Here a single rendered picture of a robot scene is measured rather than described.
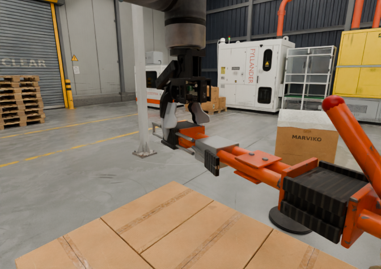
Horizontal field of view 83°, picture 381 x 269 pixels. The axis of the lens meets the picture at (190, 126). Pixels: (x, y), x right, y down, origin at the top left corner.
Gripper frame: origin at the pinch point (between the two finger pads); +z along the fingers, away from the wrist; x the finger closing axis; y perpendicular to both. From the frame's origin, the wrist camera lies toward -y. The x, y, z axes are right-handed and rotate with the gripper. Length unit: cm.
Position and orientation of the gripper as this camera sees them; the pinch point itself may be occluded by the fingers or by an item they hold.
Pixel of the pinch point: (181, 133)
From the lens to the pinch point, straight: 54.8
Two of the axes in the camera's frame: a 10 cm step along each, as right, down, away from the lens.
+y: 5.5, 2.0, -8.1
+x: 8.3, -1.3, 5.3
